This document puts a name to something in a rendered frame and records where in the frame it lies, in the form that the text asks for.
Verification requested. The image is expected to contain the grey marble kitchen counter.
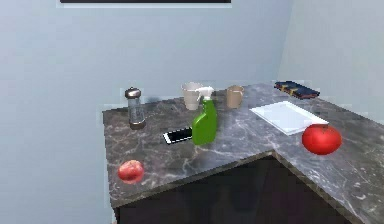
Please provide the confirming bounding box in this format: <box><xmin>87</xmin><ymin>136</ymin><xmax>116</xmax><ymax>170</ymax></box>
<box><xmin>101</xmin><ymin>82</ymin><xmax>384</xmax><ymax>224</ymax></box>

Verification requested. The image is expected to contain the white cup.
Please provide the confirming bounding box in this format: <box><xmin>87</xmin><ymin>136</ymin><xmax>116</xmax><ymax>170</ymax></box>
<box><xmin>180</xmin><ymin>81</ymin><xmax>205</xmax><ymax>111</ymax></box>

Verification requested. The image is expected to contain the green spray bottle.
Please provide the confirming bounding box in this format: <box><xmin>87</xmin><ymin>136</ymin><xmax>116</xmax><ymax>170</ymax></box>
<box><xmin>191</xmin><ymin>86</ymin><xmax>219</xmax><ymax>146</ymax></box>

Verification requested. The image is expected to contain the black smartphone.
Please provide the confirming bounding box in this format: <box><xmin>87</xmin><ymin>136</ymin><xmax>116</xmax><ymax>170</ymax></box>
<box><xmin>162</xmin><ymin>126</ymin><xmax>194</xmax><ymax>146</ymax></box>

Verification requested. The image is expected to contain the beige mug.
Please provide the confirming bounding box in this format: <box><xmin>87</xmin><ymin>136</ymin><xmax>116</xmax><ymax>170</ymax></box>
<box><xmin>225</xmin><ymin>85</ymin><xmax>245</xmax><ymax>110</ymax></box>

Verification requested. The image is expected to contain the glass pepper shaker metal cap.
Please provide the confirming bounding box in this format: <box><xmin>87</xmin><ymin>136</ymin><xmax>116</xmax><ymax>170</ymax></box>
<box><xmin>124</xmin><ymin>86</ymin><xmax>147</xmax><ymax>131</ymax></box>

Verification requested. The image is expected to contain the red apple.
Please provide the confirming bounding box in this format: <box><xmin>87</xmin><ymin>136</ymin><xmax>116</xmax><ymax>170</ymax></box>
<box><xmin>117</xmin><ymin>159</ymin><xmax>145</xmax><ymax>185</ymax></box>

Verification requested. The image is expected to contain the white rectangular plate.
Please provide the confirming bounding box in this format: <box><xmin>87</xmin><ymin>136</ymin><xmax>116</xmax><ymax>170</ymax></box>
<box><xmin>249</xmin><ymin>100</ymin><xmax>330</xmax><ymax>136</ymax></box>

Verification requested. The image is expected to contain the dark blue folded cloth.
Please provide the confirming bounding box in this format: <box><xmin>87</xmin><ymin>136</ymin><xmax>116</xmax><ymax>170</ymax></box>
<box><xmin>274</xmin><ymin>80</ymin><xmax>321</xmax><ymax>101</ymax></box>

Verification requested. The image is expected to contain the red tomato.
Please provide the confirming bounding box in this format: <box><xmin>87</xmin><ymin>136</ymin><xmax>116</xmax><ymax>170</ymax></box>
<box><xmin>301</xmin><ymin>123</ymin><xmax>343</xmax><ymax>156</ymax></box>

